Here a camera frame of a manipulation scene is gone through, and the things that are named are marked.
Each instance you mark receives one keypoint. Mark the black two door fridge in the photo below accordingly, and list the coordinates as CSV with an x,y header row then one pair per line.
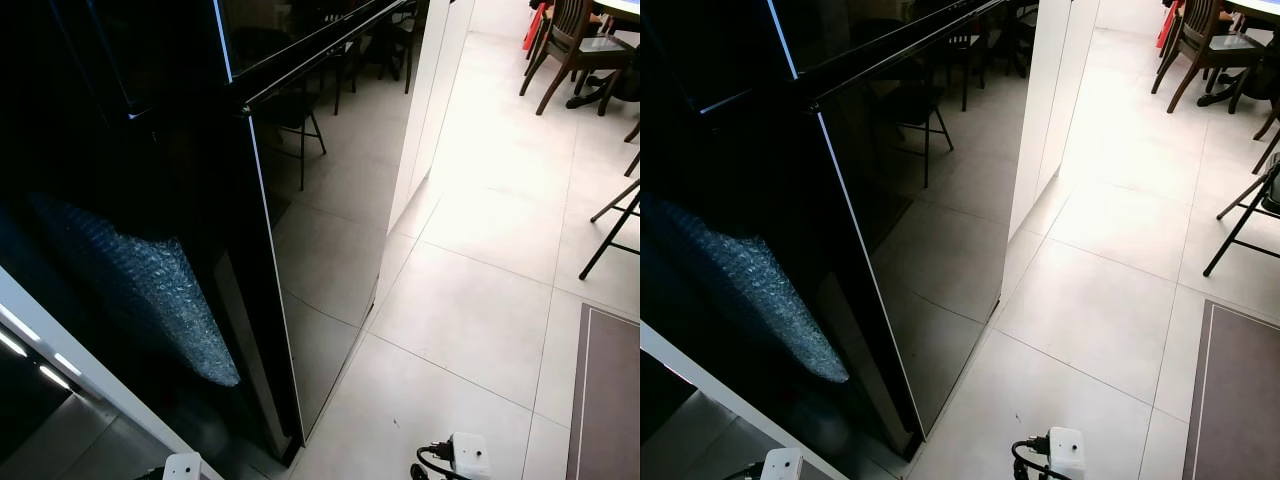
x,y
130,120
740,120

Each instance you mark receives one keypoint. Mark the black folding chair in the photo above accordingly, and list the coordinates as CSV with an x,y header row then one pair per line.
x,y
612,230
1245,220

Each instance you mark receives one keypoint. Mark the clear bubble wrap sheet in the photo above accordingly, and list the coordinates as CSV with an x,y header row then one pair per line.
x,y
750,285
150,290

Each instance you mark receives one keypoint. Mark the grey bordered floor mat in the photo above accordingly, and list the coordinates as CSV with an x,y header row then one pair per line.
x,y
1235,400
605,400

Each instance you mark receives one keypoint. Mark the dark wooden dining chair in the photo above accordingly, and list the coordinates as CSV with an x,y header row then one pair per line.
x,y
570,45
1200,42

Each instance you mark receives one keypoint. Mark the white cabinet panel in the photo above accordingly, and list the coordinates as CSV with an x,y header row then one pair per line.
x,y
1050,90
435,90

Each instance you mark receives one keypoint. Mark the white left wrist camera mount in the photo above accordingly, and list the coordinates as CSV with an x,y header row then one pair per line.
x,y
183,468
783,465

